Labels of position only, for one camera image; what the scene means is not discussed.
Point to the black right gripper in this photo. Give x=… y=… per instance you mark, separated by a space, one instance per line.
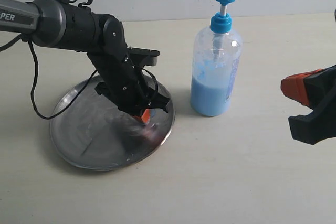
x=309 y=89

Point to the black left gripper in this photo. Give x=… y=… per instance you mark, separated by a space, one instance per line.
x=125 y=86

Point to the blue soap pump bottle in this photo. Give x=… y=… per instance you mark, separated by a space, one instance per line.
x=216 y=54

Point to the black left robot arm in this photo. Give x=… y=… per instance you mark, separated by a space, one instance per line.
x=71 y=25

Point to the round stainless steel plate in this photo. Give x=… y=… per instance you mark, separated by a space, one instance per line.
x=93 y=134

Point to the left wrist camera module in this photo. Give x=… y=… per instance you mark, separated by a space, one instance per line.
x=143 y=57

